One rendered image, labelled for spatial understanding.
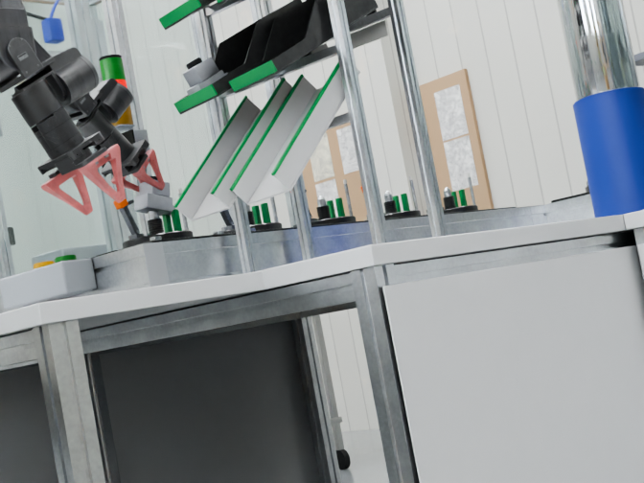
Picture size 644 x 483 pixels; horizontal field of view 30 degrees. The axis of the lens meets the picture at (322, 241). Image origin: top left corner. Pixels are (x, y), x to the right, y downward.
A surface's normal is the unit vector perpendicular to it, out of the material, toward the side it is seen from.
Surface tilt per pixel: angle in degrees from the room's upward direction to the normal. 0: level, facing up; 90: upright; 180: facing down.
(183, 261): 90
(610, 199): 90
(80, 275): 90
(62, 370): 90
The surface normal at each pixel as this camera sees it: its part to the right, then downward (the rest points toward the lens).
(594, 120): -0.71, 0.08
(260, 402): 0.73, -0.18
